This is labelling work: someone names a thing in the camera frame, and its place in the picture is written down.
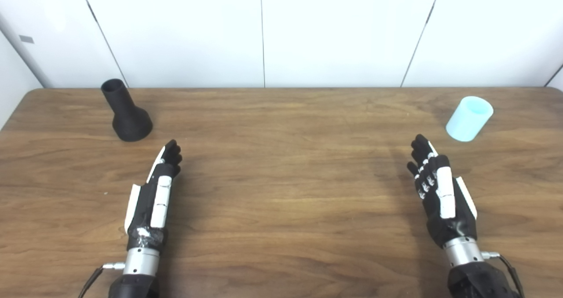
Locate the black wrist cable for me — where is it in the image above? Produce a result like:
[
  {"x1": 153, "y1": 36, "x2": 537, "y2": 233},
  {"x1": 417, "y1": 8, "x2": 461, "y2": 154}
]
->
[
  {"x1": 78, "y1": 262, "x2": 126, "y2": 298},
  {"x1": 481, "y1": 251, "x2": 525, "y2": 298}
]

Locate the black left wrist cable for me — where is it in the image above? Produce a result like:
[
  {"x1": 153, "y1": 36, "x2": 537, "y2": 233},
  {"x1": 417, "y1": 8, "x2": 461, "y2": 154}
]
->
[{"x1": 78, "y1": 262, "x2": 126, "y2": 298}]

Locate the light blue cylinder cup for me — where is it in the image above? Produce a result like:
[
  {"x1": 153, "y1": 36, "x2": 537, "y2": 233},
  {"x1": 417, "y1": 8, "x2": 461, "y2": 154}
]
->
[{"x1": 446, "y1": 96, "x2": 494, "y2": 142}]

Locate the white and black right hand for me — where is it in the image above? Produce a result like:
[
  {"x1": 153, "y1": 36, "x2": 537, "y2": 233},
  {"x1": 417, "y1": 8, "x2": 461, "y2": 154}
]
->
[{"x1": 407, "y1": 134, "x2": 484, "y2": 269}]

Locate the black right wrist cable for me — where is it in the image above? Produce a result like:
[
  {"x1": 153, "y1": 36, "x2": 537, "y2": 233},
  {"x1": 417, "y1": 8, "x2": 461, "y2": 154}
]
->
[{"x1": 481, "y1": 251, "x2": 525, "y2": 298}]

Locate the white and black left hand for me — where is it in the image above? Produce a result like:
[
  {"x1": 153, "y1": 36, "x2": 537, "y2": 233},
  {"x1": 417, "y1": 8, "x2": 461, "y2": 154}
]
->
[{"x1": 123, "y1": 139, "x2": 183, "y2": 277}]

